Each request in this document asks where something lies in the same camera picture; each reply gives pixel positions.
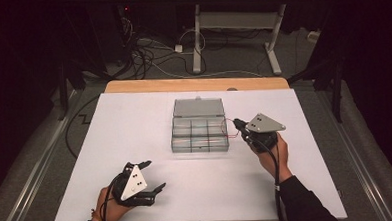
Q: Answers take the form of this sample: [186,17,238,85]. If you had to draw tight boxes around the white-legged desk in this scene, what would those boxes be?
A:
[178,0,335,81]

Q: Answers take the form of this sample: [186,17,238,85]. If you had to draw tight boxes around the white power strip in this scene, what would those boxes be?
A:
[306,29,323,44]

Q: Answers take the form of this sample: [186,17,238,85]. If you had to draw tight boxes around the red string bracelet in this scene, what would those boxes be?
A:
[219,116,241,139]

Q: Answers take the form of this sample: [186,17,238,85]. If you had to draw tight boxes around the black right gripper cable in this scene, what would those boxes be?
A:
[256,138,287,221]

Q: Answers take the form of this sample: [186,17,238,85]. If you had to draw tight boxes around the person's right hand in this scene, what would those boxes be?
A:
[251,130,293,186]

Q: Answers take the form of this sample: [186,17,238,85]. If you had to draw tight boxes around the metal floor rail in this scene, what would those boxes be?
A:
[0,89,86,221]
[314,86,392,221]

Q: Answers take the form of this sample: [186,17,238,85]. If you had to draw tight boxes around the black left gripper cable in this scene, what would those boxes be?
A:
[98,173,127,221]

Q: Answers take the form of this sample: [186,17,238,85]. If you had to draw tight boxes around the black stand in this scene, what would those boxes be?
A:
[55,58,89,122]
[286,50,350,126]

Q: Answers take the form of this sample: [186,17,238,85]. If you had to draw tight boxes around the white table cover sheet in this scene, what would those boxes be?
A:
[48,82,348,221]

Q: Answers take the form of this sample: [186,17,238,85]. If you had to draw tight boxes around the clear plastic compartment box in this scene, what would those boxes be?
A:
[168,94,231,156]

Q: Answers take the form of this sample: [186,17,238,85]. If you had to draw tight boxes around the black curved floor cable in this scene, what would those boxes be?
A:
[62,94,104,160]

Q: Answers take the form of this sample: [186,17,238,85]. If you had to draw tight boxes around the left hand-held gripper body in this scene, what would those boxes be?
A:
[109,160,156,209]

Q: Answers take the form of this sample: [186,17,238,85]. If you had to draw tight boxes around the person's left hand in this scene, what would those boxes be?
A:
[89,184,137,221]

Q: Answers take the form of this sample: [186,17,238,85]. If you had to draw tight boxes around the long white floor cable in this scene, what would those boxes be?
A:
[130,26,266,84]

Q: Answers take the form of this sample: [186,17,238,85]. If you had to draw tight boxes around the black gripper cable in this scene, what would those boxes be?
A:
[256,138,287,221]
[98,173,127,221]

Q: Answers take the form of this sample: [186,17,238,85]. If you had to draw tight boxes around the tangle of black cables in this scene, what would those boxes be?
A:
[113,9,208,82]

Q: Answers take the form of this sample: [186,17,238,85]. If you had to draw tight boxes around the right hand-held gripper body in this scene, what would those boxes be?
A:
[238,112,288,155]

